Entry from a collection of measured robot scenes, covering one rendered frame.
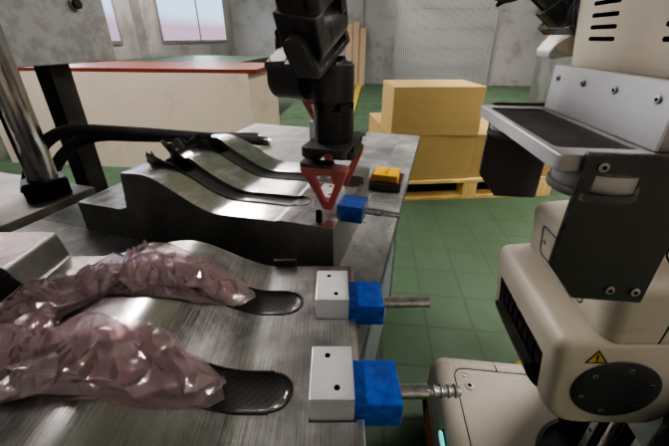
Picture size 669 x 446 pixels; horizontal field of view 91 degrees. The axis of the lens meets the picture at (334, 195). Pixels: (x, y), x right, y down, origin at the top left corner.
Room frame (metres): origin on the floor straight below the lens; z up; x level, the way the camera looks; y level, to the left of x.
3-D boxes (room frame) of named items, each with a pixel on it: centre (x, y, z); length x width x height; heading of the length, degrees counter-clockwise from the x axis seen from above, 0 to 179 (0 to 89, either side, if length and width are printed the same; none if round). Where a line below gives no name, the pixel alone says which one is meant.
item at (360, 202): (0.46, -0.04, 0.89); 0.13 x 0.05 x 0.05; 73
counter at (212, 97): (3.44, 1.92, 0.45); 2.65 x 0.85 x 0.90; 84
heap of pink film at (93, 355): (0.24, 0.22, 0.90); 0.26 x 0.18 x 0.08; 90
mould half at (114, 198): (0.60, 0.20, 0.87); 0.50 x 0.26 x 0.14; 73
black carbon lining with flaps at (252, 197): (0.59, 0.19, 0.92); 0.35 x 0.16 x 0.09; 73
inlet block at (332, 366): (0.19, -0.05, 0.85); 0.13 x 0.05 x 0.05; 90
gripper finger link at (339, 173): (0.46, 0.01, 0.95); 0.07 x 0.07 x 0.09; 73
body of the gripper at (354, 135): (0.48, 0.00, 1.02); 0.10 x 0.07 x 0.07; 163
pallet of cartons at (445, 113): (2.77, -1.00, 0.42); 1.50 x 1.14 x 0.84; 84
